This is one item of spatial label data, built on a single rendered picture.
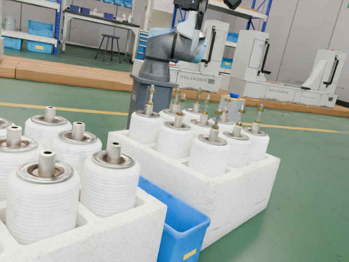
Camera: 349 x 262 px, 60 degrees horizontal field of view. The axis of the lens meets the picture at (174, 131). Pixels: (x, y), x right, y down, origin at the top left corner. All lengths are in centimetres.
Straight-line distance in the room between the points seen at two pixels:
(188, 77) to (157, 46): 173
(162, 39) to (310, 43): 623
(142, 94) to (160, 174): 64
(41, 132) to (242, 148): 49
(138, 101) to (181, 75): 170
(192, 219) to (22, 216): 38
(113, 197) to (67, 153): 13
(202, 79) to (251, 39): 75
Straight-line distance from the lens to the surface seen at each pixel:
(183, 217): 72
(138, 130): 87
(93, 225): 48
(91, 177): 51
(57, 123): 69
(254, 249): 85
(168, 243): 63
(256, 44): 353
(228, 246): 83
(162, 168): 77
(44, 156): 45
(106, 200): 51
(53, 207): 44
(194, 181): 71
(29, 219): 46
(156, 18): 728
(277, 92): 376
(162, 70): 137
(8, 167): 53
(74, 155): 58
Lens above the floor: 45
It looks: 15 degrees down
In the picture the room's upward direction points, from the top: 11 degrees clockwise
